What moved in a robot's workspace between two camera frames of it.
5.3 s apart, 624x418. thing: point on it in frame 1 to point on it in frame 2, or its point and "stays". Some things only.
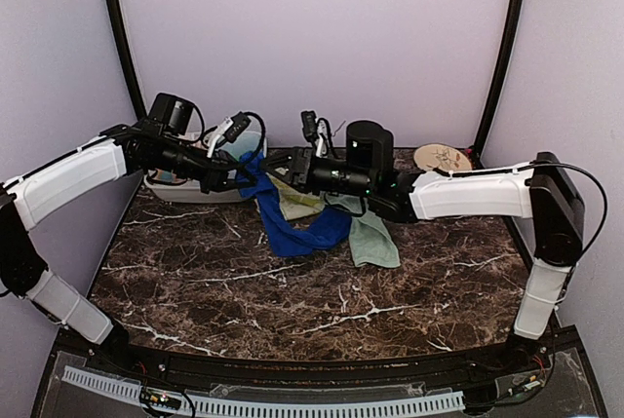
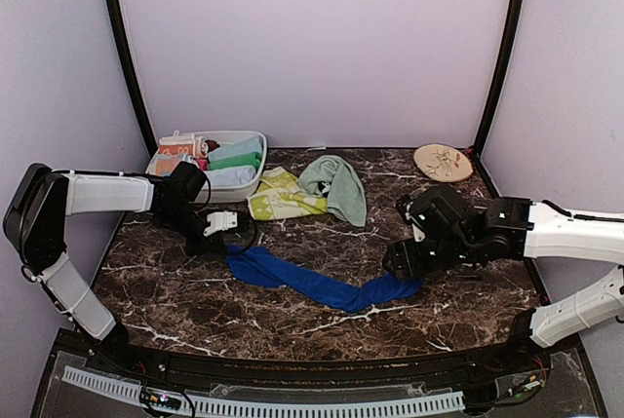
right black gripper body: (306, 179) to (449, 251)
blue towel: (331, 226) to (257, 267)
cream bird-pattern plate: (441, 156) stays
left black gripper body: (216, 164) to (179, 221)
